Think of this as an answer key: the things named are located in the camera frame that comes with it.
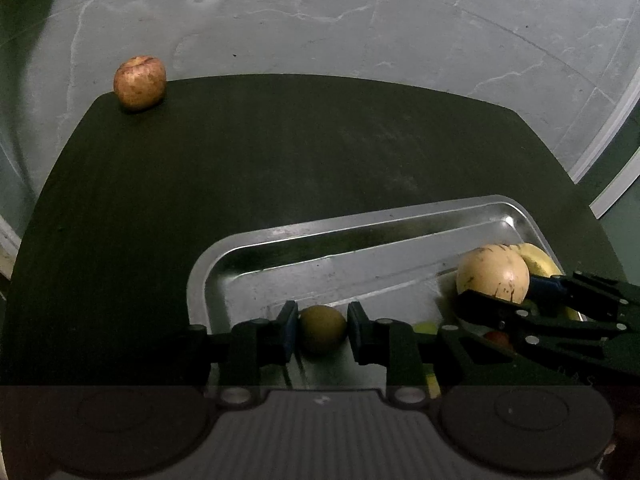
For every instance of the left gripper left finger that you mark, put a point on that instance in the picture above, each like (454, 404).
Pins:
(240, 355)

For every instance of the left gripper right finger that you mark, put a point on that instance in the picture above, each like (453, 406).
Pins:
(390, 343)

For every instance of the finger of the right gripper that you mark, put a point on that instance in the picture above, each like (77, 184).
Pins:
(587, 294)
(470, 315)

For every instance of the small red tomato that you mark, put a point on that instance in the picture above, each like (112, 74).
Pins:
(499, 339)

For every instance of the large striped pepino melon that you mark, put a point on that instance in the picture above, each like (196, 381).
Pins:
(494, 270)

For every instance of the yellow banana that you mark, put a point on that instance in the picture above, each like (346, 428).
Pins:
(540, 265)

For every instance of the small yellow-brown round fruit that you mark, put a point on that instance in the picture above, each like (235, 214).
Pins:
(322, 330)

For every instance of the spotted brown banana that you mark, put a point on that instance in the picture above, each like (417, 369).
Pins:
(426, 345)

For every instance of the metal tray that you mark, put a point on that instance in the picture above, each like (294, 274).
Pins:
(398, 263)

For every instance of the black mat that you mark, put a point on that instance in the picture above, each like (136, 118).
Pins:
(98, 293)

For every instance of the red apple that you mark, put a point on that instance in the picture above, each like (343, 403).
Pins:
(140, 81)

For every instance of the white window frame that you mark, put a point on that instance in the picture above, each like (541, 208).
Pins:
(606, 171)

